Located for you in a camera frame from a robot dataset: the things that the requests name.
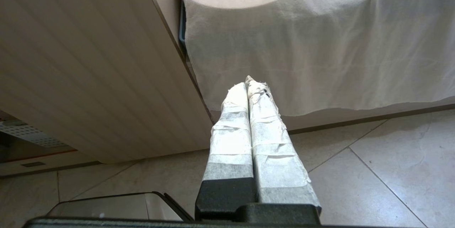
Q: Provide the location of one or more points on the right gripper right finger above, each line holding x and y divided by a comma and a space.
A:
273, 157

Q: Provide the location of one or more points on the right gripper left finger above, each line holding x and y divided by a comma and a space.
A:
230, 149

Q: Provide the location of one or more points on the beige wooden cabinet panel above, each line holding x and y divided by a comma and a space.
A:
96, 68

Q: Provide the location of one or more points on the white sheer cloth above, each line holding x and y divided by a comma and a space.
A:
320, 43

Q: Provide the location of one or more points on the perforated metal grille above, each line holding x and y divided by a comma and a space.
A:
25, 132

